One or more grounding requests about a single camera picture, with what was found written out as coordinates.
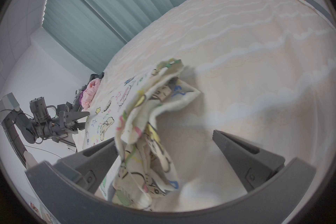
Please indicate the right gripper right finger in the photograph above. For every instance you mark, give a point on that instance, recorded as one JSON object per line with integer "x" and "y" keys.
{"x": 249, "y": 165}

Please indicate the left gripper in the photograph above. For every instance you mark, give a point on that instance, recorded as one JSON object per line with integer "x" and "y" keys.
{"x": 63, "y": 123}

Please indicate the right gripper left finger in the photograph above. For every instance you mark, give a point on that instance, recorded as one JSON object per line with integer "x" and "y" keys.
{"x": 89, "y": 167}

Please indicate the white printed pyjama top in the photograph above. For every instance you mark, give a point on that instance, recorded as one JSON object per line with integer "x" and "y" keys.
{"x": 141, "y": 125}

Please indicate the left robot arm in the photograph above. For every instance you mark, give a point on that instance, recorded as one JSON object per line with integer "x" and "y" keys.
{"x": 34, "y": 125}

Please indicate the bed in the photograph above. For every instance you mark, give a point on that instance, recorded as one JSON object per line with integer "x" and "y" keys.
{"x": 249, "y": 73}

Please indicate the purple satin garment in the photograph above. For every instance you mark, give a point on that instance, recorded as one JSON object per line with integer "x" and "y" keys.
{"x": 83, "y": 94}

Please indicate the pink garment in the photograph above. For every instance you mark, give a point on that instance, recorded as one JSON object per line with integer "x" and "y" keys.
{"x": 90, "y": 91}

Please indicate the blue-green curtain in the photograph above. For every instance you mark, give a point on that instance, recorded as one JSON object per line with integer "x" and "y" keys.
{"x": 110, "y": 2}

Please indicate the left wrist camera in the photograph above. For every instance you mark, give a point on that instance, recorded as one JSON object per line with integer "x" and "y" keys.
{"x": 63, "y": 108}

